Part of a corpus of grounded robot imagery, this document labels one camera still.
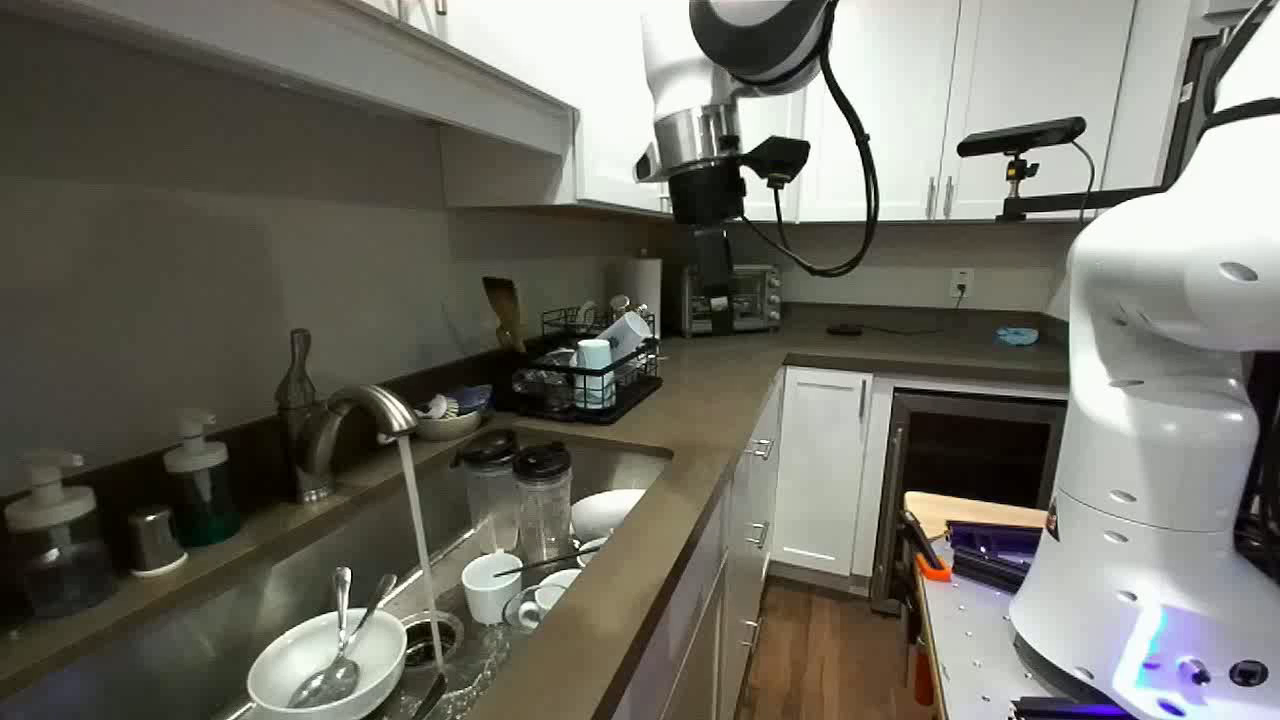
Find brown wooden cutting board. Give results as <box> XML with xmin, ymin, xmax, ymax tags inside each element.
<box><xmin>479</xmin><ymin>270</ymin><xmax>530</xmax><ymax>354</ymax></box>

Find clear shaker bottle black lid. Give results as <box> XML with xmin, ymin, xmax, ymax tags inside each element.
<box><xmin>509</xmin><ymin>441</ymin><xmax>579</xmax><ymax>562</ymax></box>
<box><xmin>451</xmin><ymin>427</ymin><xmax>529</xmax><ymax>551</ymax></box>

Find white upper cabinets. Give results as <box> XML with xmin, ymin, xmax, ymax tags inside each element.
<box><xmin>436</xmin><ymin>0</ymin><xmax>1202</xmax><ymax>225</ymax></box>

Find green soap pump bottle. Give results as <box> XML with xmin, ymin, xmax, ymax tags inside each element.
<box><xmin>158</xmin><ymin>407</ymin><xmax>247</xmax><ymax>551</ymax></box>

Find small white sponge dish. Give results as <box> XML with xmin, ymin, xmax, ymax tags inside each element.
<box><xmin>412</xmin><ymin>391</ymin><xmax>485</xmax><ymax>443</ymax></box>

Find orange black clamp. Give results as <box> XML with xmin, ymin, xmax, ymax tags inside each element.
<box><xmin>904</xmin><ymin>510</ymin><xmax>960</xmax><ymax>586</ymax></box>

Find white wall shelf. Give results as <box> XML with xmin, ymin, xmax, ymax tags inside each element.
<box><xmin>0</xmin><ymin>0</ymin><xmax>579</xmax><ymax>164</ymax></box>

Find small white bowl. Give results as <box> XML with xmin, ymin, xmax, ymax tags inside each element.
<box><xmin>513</xmin><ymin>562</ymin><xmax>587</xmax><ymax>634</ymax></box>

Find metal faucet handle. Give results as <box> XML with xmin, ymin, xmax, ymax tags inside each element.
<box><xmin>270</xmin><ymin>323</ymin><xmax>324</xmax><ymax>446</ymax></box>

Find white plate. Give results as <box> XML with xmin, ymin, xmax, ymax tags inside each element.
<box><xmin>566</xmin><ymin>482</ymin><xmax>653</xmax><ymax>545</ymax></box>

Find white bottle blue label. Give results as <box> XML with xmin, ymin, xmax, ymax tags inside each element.
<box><xmin>572</xmin><ymin>336</ymin><xmax>624</xmax><ymax>416</ymax></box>

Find white mug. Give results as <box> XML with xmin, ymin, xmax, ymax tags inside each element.
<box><xmin>455</xmin><ymin>549</ymin><xmax>529</xmax><ymax>627</ymax></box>

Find white lower cabinet door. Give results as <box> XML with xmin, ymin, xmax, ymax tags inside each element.
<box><xmin>772</xmin><ymin>364</ymin><xmax>880</xmax><ymax>579</ymax></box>

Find clear soap pump bottle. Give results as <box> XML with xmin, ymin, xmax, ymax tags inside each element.
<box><xmin>0</xmin><ymin>446</ymin><xmax>118</xmax><ymax>622</ymax></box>

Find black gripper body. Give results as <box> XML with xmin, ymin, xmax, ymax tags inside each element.
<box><xmin>665</xmin><ymin>156</ymin><xmax>746</xmax><ymax>230</ymax></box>

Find purple black tool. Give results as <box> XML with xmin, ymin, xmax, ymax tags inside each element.
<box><xmin>945</xmin><ymin>516</ymin><xmax>1051</xmax><ymax>590</ymax></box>

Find stainless steel sink basin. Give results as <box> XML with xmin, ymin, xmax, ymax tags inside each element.
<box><xmin>0</xmin><ymin>430</ymin><xmax>675</xmax><ymax>720</ymax></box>

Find black camera on tripod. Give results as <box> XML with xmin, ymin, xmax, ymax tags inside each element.
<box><xmin>952</xmin><ymin>112</ymin><xmax>1093</xmax><ymax>225</ymax></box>

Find silver toaster oven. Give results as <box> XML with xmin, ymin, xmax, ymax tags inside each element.
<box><xmin>675</xmin><ymin>259</ymin><xmax>786</xmax><ymax>341</ymax></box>

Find large metal spoon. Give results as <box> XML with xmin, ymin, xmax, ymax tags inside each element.
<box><xmin>287</xmin><ymin>571</ymin><xmax>405</xmax><ymax>712</ymax></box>

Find small metal cup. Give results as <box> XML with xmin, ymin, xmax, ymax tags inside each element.
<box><xmin>128</xmin><ymin>503</ymin><xmax>191</xmax><ymax>579</ymax></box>

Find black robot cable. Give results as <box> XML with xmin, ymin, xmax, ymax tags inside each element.
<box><xmin>745</xmin><ymin>25</ymin><xmax>887</xmax><ymax>284</ymax></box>

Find large white bowl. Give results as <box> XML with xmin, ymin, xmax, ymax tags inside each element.
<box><xmin>242</xmin><ymin>608</ymin><xmax>412</xmax><ymax>720</ymax></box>

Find white counter drawer fronts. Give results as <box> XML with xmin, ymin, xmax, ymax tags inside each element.
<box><xmin>610</xmin><ymin>374</ymin><xmax>786</xmax><ymax>720</ymax></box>

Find black dish rack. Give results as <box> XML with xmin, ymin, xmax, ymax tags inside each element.
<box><xmin>496</xmin><ymin>307</ymin><xmax>666</xmax><ymax>427</ymax></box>

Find dark utensil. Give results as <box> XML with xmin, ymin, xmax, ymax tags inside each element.
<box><xmin>493</xmin><ymin>549</ymin><xmax>597</xmax><ymax>586</ymax></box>

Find curved metal faucet spout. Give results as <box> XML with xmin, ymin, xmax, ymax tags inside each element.
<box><xmin>291</xmin><ymin>381</ymin><xmax>419</xmax><ymax>507</ymax></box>

